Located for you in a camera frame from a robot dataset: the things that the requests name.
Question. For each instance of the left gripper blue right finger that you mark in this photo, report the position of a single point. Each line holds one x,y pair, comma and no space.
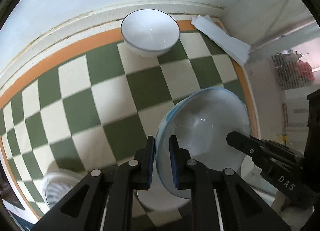
175,158

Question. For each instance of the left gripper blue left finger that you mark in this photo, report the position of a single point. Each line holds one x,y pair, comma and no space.
150,153

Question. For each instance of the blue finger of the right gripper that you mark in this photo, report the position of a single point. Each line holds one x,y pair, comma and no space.
251,146

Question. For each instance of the white bowl coloured spots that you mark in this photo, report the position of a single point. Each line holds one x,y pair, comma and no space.
201,123

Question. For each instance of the plain white bowl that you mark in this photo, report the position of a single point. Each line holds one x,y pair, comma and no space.
157,198

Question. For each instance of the blue leaf pattern plate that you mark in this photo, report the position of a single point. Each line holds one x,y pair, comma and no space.
57,183

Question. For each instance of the white bowl dark rim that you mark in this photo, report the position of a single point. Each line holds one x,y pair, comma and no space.
149,33

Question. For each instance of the white gloved right hand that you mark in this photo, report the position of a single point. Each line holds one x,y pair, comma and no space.
291,214

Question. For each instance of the green checkered table mat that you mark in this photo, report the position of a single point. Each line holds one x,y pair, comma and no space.
92,103

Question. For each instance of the folded white cloth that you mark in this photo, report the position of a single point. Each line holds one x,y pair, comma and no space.
235,48

